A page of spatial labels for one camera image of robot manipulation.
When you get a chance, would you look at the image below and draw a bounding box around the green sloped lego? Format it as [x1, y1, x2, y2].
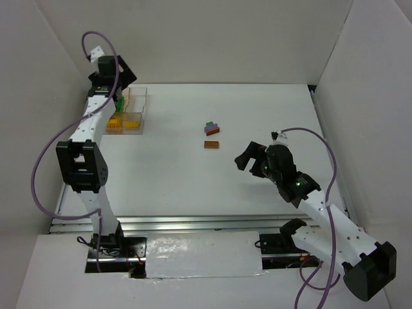
[115, 96, 125, 113]

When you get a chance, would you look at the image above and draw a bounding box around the yellow orange rounded lego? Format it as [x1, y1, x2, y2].
[106, 118, 122, 132]

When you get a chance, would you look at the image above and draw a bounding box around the yellow rectangular lego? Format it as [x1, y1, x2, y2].
[123, 120, 140, 129]

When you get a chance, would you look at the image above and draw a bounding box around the purple brown green lego stack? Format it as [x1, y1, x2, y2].
[203, 122, 220, 136]

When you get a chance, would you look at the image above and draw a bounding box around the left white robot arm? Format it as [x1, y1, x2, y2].
[56, 55, 136, 251]

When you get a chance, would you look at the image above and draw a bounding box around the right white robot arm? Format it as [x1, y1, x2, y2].
[234, 142, 397, 301]

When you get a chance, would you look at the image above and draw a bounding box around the clear compartment organizer tray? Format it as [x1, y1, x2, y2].
[104, 86, 148, 135]

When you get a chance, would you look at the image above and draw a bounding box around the white taped cover plate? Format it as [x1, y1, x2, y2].
[145, 231, 263, 279]

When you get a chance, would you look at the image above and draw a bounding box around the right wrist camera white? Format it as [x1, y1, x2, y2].
[271, 131, 288, 146]

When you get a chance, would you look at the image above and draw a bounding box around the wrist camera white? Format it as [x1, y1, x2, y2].
[89, 46, 106, 64]
[271, 131, 288, 146]

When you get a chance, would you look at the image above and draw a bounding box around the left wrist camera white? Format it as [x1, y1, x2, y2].
[89, 46, 106, 64]

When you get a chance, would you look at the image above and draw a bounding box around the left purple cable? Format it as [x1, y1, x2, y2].
[30, 30, 122, 274]

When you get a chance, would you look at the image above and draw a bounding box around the right side aluminium rail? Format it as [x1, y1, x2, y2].
[307, 84, 350, 217]

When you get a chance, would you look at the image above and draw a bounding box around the aluminium rail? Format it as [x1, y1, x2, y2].
[307, 84, 350, 217]
[55, 183, 69, 216]
[48, 214, 310, 234]

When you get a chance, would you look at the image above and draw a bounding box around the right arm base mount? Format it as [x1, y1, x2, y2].
[254, 219, 311, 270]

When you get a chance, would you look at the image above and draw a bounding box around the left side aluminium rail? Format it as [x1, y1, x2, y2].
[55, 183, 69, 216]

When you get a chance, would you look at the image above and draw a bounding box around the aluminium front rail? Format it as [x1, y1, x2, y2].
[48, 214, 310, 234]

